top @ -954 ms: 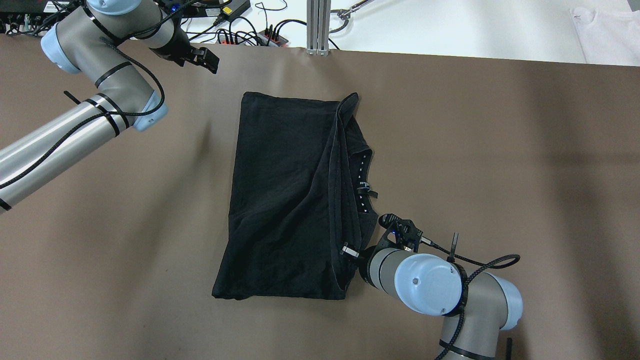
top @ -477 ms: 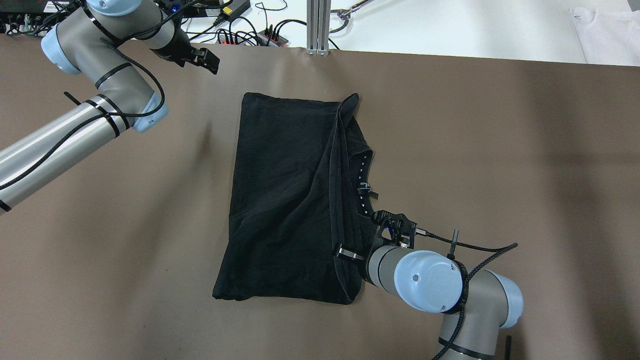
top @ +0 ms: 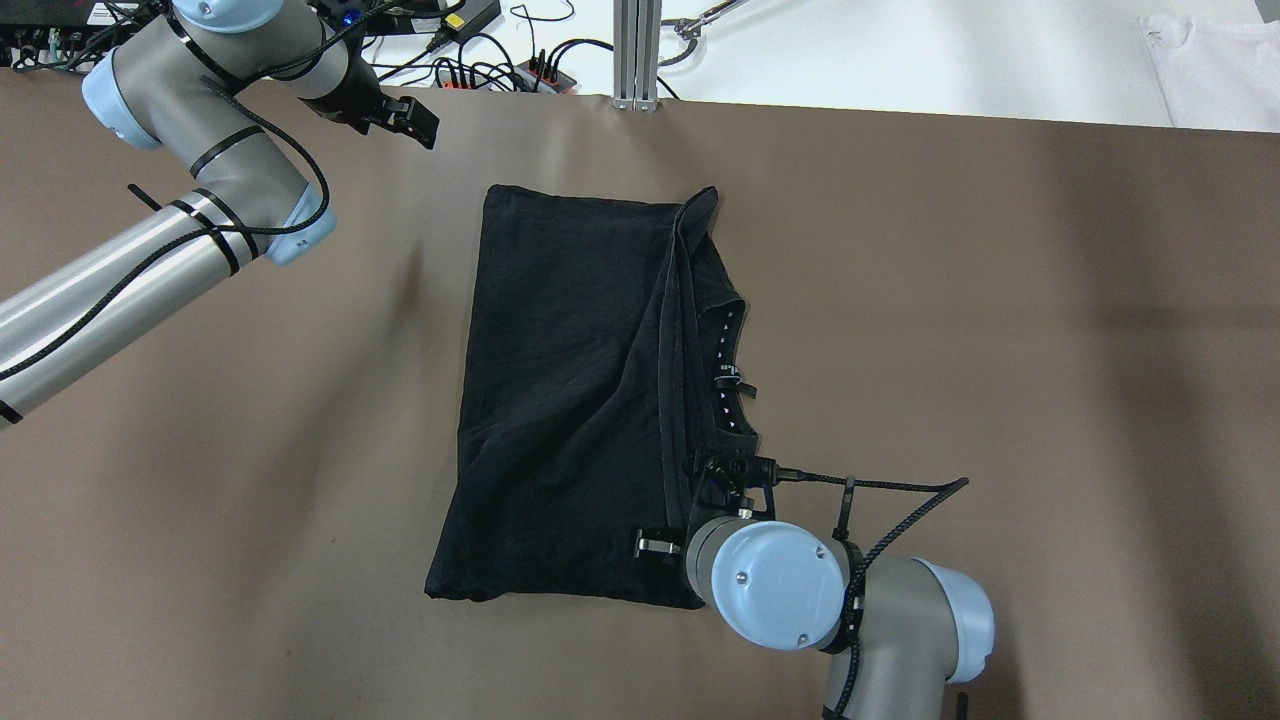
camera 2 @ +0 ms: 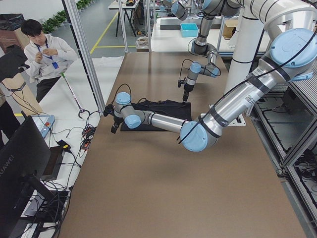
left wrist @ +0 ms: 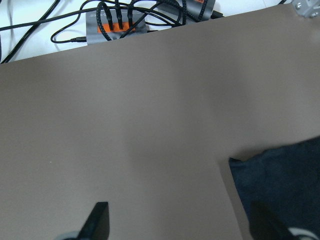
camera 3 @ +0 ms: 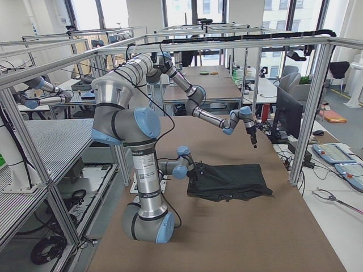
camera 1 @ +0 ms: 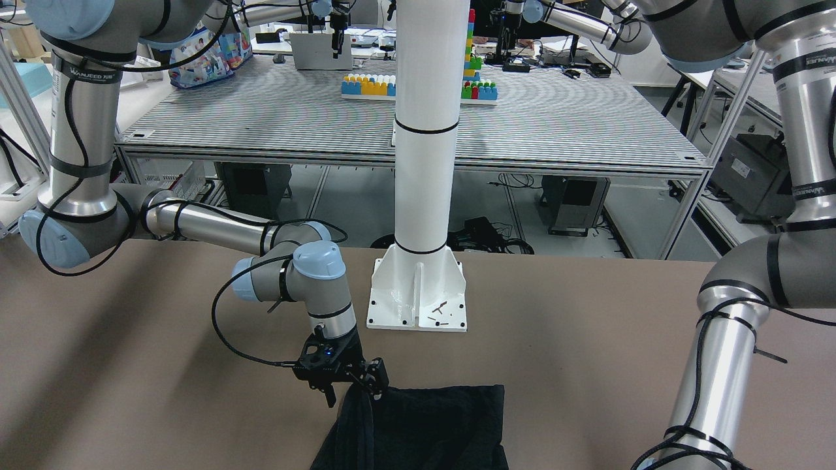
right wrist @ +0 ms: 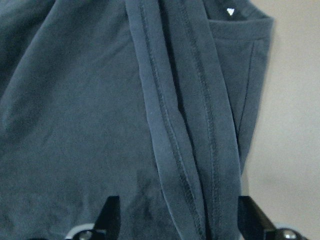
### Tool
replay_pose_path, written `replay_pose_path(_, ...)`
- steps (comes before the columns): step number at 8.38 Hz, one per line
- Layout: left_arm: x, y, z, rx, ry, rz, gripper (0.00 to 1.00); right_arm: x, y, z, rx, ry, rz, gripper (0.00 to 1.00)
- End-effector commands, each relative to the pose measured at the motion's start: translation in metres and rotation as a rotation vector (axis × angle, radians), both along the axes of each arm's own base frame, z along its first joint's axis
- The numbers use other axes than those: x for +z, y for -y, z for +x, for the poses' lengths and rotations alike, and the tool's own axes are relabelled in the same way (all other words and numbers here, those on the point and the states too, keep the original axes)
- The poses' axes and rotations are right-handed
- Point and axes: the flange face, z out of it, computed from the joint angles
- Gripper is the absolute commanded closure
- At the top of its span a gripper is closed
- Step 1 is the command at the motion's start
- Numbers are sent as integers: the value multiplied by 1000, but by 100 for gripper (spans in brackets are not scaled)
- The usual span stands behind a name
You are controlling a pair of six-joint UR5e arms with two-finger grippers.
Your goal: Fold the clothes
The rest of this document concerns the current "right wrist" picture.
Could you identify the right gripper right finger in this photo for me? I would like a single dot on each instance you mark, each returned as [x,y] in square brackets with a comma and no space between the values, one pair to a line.
[252,222]

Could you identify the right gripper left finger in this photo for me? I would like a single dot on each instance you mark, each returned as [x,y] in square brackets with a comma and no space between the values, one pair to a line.
[107,225]

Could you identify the black t-shirt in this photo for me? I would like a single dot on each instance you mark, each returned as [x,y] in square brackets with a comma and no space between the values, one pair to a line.
[154,101]

